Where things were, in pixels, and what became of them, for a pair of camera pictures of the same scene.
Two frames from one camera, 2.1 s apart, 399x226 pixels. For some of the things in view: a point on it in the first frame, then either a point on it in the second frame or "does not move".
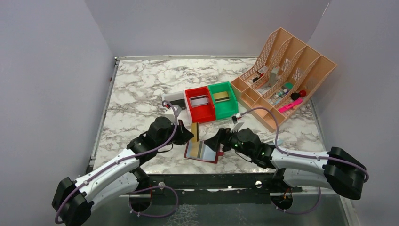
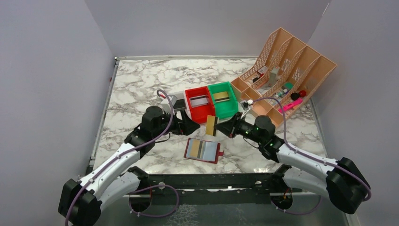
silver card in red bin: x=198 y=100 does not move
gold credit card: x=195 y=130 → x=210 y=124
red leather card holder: x=198 y=149 does not move
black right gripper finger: x=213 y=143 → x=228 y=127
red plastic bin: x=200 y=104 does not move
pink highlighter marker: x=290 y=105 does not move
